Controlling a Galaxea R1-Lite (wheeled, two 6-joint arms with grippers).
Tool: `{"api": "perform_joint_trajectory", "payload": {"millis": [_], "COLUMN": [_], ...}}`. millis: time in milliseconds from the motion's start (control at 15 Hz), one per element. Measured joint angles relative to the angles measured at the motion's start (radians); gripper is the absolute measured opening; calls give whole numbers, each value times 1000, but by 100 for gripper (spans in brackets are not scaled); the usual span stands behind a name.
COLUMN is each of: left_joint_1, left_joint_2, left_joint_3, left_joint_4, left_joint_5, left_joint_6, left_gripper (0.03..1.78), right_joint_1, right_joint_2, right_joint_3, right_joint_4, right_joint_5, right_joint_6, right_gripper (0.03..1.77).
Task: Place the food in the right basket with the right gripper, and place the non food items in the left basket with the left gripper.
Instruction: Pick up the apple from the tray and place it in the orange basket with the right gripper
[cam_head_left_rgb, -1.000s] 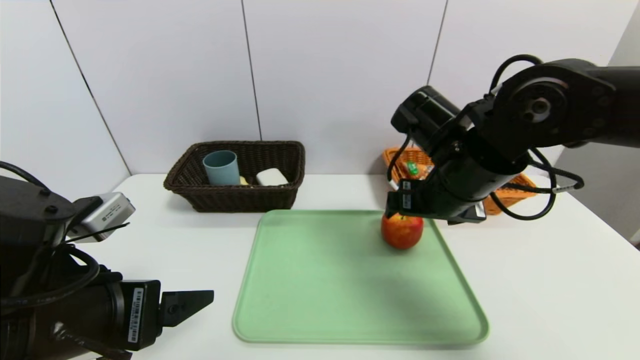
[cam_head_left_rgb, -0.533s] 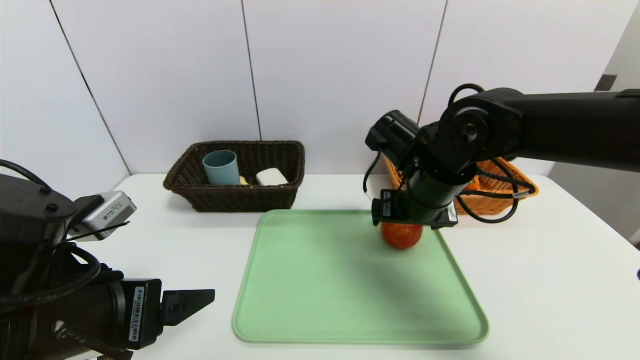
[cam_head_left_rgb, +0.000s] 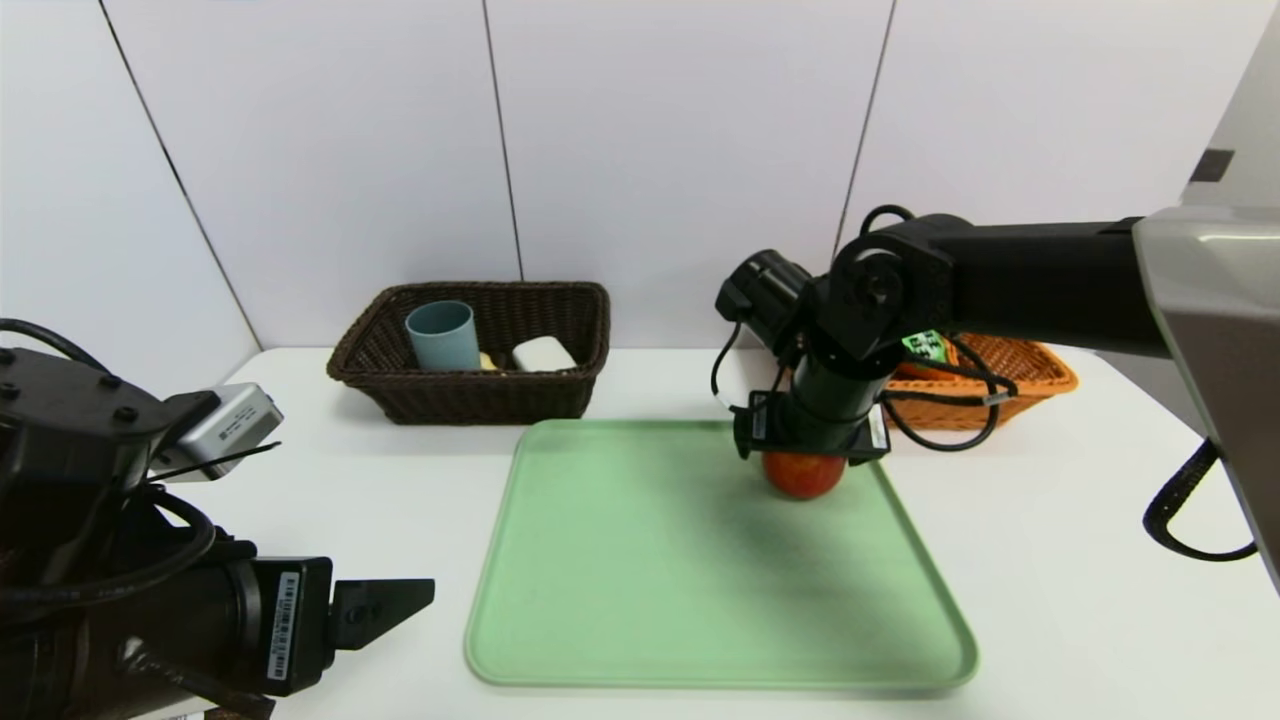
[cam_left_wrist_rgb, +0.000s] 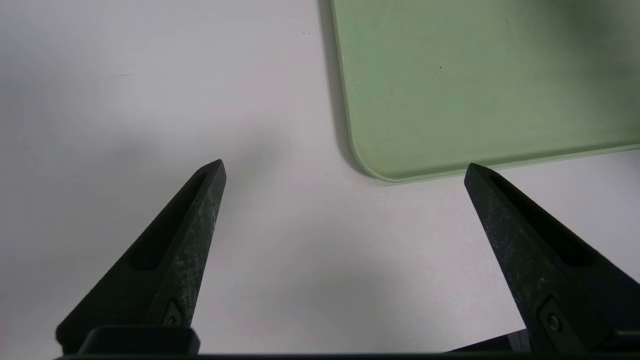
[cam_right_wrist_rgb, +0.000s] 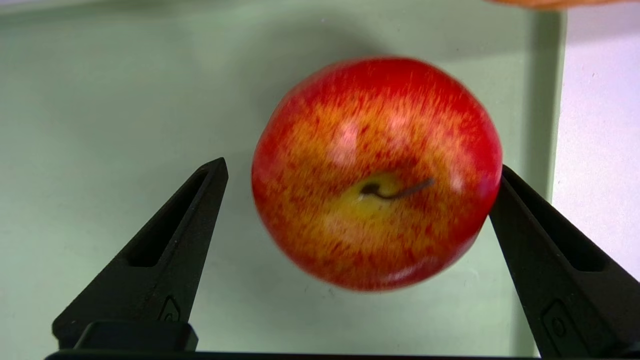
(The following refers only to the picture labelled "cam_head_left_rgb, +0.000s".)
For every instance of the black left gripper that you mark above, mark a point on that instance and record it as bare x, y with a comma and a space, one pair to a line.
293, 625

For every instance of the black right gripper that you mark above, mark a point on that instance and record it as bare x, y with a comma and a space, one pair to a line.
770, 428

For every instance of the red apple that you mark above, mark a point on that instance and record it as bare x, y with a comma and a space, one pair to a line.
803, 477

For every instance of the orange snack bag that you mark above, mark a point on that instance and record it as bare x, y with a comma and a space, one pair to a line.
925, 347

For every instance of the white soap bar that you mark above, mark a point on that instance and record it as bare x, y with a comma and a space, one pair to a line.
543, 355

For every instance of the blue-grey plastic cup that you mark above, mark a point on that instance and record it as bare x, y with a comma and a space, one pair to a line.
443, 340

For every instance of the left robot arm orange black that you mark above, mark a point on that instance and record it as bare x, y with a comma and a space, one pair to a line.
100, 620

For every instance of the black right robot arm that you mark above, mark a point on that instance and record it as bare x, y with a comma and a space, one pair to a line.
1050, 290

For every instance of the dark brown wicker basket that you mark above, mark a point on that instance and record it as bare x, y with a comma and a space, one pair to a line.
470, 400

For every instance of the orange wicker basket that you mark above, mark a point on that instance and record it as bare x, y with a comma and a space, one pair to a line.
1035, 375

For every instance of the green plastic tray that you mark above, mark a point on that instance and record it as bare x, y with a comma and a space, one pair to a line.
650, 580

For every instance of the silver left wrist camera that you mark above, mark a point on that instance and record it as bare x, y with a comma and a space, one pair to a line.
225, 428

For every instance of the black wall bracket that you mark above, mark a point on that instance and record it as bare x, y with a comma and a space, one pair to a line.
1212, 165

